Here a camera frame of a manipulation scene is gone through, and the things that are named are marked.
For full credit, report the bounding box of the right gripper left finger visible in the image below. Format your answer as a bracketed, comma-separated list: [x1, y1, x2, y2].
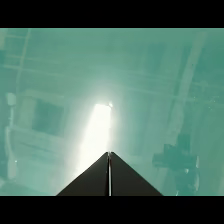
[56, 151, 110, 197]

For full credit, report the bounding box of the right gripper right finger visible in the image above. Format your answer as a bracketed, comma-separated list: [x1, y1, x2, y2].
[109, 151, 163, 197]

